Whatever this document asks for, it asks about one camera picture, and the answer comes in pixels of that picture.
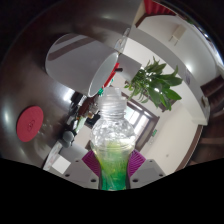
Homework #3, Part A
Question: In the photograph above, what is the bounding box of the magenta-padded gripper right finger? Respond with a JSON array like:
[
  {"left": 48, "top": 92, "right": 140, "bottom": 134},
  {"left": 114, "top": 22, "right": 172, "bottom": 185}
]
[{"left": 128, "top": 149, "right": 167, "bottom": 190}]

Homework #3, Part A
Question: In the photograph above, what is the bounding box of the clear bottle with green drink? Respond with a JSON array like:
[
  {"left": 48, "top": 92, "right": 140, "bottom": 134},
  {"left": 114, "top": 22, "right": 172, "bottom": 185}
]
[{"left": 90, "top": 87, "right": 138, "bottom": 192}]

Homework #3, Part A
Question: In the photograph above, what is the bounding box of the dark wood glazed door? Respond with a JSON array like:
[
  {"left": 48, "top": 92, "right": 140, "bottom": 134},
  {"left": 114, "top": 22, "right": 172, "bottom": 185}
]
[{"left": 122, "top": 93, "right": 162, "bottom": 153}]

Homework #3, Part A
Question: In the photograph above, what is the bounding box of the flat round red coaster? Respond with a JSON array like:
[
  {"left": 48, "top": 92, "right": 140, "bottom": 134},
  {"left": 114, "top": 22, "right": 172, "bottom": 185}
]
[{"left": 16, "top": 105, "right": 45, "bottom": 143}]

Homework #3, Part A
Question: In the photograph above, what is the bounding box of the white printed brochure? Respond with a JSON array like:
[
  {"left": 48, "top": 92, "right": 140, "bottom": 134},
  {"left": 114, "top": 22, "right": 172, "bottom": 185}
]
[{"left": 42, "top": 141, "right": 73, "bottom": 175}]

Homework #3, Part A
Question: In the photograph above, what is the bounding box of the white cup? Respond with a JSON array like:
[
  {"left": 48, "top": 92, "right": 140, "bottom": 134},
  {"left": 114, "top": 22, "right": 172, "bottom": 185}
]
[{"left": 44, "top": 32, "right": 121, "bottom": 98}]

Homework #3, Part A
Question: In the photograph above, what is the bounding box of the small-leafed plant in white pot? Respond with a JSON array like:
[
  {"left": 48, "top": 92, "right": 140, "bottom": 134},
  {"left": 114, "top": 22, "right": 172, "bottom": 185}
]
[{"left": 118, "top": 53, "right": 184, "bottom": 112}]

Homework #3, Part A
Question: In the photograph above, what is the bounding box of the red carpeted staircase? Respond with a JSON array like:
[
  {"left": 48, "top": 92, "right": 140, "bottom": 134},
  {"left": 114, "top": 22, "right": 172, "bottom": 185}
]
[{"left": 143, "top": 0, "right": 176, "bottom": 16}]

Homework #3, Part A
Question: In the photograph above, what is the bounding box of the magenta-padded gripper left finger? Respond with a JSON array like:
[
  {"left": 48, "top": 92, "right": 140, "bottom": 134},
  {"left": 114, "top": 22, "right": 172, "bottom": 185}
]
[{"left": 63, "top": 149, "right": 101, "bottom": 190}]

